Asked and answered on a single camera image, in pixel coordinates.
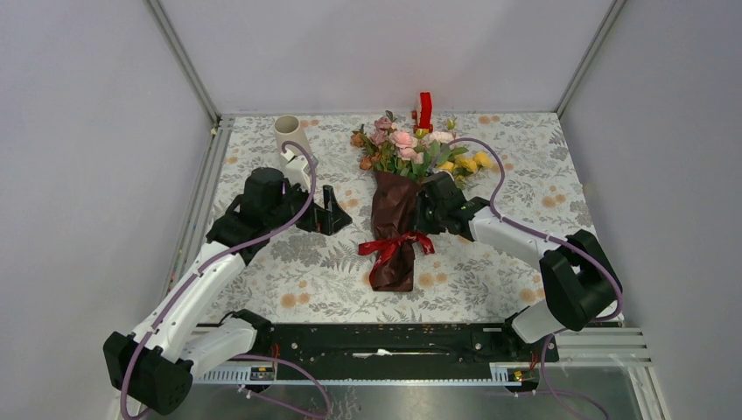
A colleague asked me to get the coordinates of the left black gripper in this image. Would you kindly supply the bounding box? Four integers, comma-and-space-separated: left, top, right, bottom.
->
266, 177, 351, 235

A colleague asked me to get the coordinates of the red printed ribbon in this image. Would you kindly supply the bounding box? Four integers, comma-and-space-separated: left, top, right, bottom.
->
357, 232, 435, 284

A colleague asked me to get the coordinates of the brown flower bouquet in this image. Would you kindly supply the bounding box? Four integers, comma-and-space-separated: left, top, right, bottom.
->
351, 111, 493, 292

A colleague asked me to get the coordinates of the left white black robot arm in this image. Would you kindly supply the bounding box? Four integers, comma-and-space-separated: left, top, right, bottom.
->
102, 167, 353, 419

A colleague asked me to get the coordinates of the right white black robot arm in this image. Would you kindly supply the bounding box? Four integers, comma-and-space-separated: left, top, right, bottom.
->
413, 172, 622, 361

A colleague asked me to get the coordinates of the beige ceramic vase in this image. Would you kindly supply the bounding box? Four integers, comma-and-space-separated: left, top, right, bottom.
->
273, 115, 318, 173

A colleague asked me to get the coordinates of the floral patterned tablecloth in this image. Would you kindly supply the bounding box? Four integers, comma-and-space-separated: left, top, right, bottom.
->
203, 113, 593, 323

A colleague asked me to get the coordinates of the red yellow toy block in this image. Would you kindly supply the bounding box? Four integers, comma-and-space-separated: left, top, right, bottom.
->
411, 92, 433, 133

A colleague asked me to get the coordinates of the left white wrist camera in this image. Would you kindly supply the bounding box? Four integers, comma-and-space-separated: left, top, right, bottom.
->
280, 150, 312, 192

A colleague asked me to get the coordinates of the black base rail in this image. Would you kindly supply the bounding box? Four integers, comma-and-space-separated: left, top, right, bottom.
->
248, 323, 559, 383

